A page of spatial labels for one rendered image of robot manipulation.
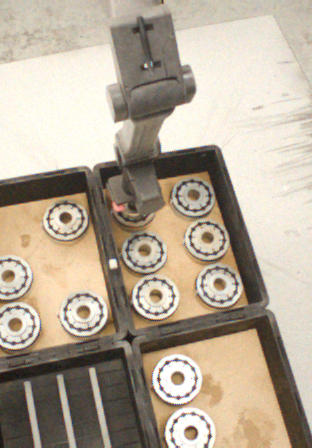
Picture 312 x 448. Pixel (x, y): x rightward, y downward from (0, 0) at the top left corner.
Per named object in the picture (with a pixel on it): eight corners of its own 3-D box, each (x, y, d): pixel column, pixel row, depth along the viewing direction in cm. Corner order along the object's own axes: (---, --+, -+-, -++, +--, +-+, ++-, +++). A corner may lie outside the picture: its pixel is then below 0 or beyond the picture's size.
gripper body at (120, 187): (161, 195, 129) (165, 178, 122) (116, 208, 127) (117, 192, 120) (151, 170, 131) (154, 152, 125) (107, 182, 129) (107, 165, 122)
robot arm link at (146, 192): (156, 128, 113) (112, 140, 112) (175, 179, 109) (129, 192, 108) (156, 158, 124) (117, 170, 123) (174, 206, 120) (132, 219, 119)
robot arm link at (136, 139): (187, 53, 74) (104, 74, 73) (200, 95, 74) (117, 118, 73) (156, 128, 117) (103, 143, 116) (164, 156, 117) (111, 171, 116)
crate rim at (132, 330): (90, 169, 135) (90, 163, 132) (217, 148, 140) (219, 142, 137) (129, 340, 119) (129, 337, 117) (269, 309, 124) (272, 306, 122)
